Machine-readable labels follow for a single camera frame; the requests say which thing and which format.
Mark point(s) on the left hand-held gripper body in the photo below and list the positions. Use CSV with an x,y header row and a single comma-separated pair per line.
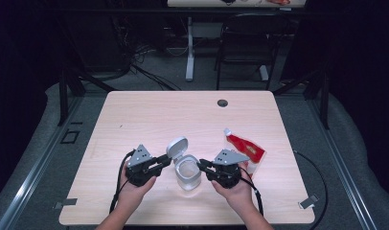
x,y
140,169

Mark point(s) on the tall white desk leg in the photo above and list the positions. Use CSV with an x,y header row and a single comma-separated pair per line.
x,y
190,57

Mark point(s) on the person's right hand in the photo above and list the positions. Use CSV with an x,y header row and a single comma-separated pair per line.
x,y
239,195

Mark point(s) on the aluminium floor rail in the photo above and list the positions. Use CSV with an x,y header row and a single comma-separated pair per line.
x,y
33,179
346,179

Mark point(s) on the grey tape strip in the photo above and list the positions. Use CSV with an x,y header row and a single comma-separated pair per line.
x,y
66,202
308,202

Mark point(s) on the black folding chair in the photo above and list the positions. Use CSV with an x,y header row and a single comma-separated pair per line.
x,y
247,41

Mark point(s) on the round black table grommet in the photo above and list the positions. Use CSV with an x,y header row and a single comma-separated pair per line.
x,y
222,103

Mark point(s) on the dark cabinet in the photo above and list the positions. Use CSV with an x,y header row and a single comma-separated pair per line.
x,y
96,41

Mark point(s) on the short white desk leg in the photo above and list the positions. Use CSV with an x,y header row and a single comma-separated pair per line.
x,y
263,73

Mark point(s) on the red and white spout pouch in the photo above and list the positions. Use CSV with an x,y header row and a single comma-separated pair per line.
x,y
247,147

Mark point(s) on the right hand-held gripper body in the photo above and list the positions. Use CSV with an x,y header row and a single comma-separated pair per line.
x,y
226,174

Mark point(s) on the black metal stand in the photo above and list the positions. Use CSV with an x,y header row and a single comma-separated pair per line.
x,y
63,96
324,105

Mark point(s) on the person's left hand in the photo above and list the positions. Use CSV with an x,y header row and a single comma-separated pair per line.
x,y
132,195

